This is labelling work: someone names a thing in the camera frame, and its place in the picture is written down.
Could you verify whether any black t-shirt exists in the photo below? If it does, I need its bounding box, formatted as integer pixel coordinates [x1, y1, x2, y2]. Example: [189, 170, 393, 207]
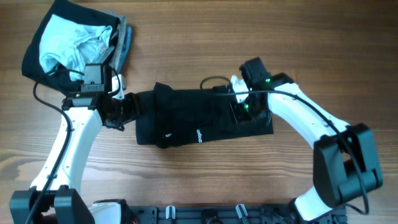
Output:
[136, 83, 274, 149]

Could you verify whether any light blue crumpled garment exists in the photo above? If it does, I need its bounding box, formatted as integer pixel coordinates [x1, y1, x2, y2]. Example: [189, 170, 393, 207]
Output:
[39, 14, 113, 81]

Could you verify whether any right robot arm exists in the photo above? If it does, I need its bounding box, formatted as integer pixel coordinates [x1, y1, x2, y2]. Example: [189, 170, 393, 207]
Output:
[229, 58, 383, 223]

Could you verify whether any grey folded garment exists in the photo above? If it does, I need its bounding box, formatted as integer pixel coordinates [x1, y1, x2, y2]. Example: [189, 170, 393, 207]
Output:
[104, 11, 127, 72]

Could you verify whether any folded black garment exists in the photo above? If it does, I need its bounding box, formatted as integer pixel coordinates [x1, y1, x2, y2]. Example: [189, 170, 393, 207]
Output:
[21, 0, 121, 94]

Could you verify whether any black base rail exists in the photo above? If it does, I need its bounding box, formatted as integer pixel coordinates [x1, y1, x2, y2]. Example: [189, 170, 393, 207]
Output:
[124, 203, 348, 224]

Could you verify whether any right black cable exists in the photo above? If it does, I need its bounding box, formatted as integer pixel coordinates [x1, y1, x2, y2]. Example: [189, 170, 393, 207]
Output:
[199, 75, 371, 216]

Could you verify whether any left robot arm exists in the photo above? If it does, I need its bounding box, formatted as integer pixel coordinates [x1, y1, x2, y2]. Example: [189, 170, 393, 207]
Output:
[9, 63, 140, 223]

